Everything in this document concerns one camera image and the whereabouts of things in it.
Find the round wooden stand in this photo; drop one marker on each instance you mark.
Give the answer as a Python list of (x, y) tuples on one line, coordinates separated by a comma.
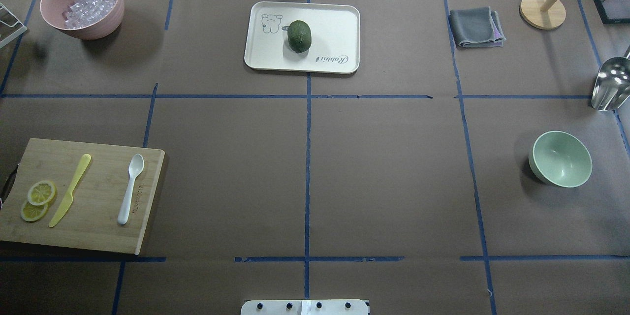
[(543, 14)]

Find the clear rack at left edge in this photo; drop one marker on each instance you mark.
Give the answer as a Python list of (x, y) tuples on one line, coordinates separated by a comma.
[(10, 26)]

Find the white plastic spoon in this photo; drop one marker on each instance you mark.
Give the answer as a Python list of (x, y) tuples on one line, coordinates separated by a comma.
[(135, 168)]

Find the upper lemon slice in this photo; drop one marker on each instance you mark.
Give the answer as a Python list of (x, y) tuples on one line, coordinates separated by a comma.
[(42, 193)]

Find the clear ice cubes pile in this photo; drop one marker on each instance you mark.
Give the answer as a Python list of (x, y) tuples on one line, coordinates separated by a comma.
[(82, 13)]

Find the cream rabbit tray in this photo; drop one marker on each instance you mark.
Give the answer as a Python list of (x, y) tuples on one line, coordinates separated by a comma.
[(335, 32)]

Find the yellow plastic knife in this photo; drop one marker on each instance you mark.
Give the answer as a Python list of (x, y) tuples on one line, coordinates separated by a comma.
[(68, 197)]

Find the grey folded cloth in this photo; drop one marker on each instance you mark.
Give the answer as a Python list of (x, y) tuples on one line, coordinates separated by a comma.
[(476, 27)]

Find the steel scoop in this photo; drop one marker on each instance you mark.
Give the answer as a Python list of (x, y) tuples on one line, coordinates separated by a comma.
[(612, 85)]

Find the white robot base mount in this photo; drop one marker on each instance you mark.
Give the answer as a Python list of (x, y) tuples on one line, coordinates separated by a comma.
[(306, 307)]

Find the lemon slice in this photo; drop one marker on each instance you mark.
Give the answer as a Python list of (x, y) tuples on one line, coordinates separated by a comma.
[(42, 193), (30, 212)]

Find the mint green bowl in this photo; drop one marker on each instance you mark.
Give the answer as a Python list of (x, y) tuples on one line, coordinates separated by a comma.
[(559, 158)]

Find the lower lemon slice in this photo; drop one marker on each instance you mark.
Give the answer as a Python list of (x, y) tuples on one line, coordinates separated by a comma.
[(30, 212)]

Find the green avocado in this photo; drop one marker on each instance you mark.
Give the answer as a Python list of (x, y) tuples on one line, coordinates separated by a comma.
[(299, 36)]

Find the pink bowl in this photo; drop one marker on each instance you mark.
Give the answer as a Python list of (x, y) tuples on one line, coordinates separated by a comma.
[(51, 11)]

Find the black framed tray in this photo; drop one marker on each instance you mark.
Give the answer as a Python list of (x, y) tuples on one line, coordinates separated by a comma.
[(613, 11)]

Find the bamboo cutting board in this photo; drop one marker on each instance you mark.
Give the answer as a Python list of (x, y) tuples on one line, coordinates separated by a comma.
[(91, 221)]

